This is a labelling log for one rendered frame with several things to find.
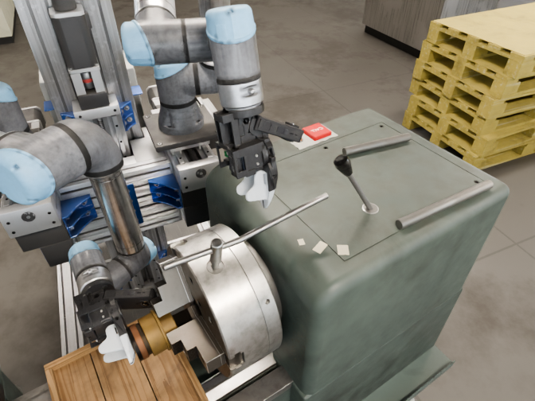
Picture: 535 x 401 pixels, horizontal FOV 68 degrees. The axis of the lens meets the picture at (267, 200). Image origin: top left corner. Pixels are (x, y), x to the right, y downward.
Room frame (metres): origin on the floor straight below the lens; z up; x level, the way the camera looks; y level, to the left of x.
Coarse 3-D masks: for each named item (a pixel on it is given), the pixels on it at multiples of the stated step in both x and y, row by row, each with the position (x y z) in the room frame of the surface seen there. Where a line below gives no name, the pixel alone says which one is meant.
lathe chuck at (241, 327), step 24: (192, 240) 0.59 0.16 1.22; (192, 264) 0.51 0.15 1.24; (192, 288) 0.51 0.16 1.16; (216, 288) 0.47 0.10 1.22; (240, 288) 0.48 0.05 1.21; (216, 312) 0.43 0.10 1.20; (240, 312) 0.44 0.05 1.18; (216, 336) 0.43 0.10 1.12; (240, 336) 0.41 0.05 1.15; (264, 336) 0.43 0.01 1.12
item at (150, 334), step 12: (132, 324) 0.46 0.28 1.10; (144, 324) 0.45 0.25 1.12; (156, 324) 0.45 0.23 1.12; (168, 324) 0.46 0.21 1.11; (132, 336) 0.43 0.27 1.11; (144, 336) 0.43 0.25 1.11; (156, 336) 0.43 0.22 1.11; (144, 348) 0.41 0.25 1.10; (156, 348) 0.42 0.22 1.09; (168, 348) 0.43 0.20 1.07
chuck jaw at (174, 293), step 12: (168, 276) 0.53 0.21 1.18; (180, 276) 0.54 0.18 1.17; (156, 288) 0.52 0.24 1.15; (168, 288) 0.52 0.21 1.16; (180, 288) 0.52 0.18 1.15; (156, 300) 0.50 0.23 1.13; (168, 300) 0.50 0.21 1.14; (180, 300) 0.51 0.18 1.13; (192, 300) 0.51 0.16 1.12; (156, 312) 0.48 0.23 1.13; (168, 312) 0.48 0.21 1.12
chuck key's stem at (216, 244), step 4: (212, 240) 0.50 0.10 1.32; (216, 240) 0.50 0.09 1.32; (220, 240) 0.50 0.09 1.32; (212, 244) 0.49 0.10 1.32; (216, 244) 0.49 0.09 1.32; (220, 244) 0.49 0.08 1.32; (212, 248) 0.49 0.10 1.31; (216, 248) 0.49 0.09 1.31; (220, 248) 0.49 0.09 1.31; (216, 252) 0.49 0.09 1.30; (220, 252) 0.49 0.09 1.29; (212, 256) 0.49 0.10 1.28; (216, 256) 0.49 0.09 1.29; (220, 256) 0.49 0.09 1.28; (212, 260) 0.50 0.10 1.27; (216, 260) 0.49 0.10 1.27; (220, 260) 0.50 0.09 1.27; (212, 264) 0.51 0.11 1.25; (216, 264) 0.50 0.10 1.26; (212, 268) 0.51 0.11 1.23; (216, 268) 0.50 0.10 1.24
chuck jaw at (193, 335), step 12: (192, 324) 0.47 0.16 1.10; (204, 324) 0.47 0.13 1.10; (168, 336) 0.44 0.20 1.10; (180, 336) 0.44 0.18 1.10; (192, 336) 0.44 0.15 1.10; (204, 336) 0.44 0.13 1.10; (180, 348) 0.42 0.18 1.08; (192, 348) 0.41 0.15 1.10; (204, 348) 0.41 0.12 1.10; (216, 348) 0.41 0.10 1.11; (204, 360) 0.39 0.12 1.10; (216, 360) 0.39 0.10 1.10; (228, 360) 0.39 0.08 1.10; (240, 360) 0.40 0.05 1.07
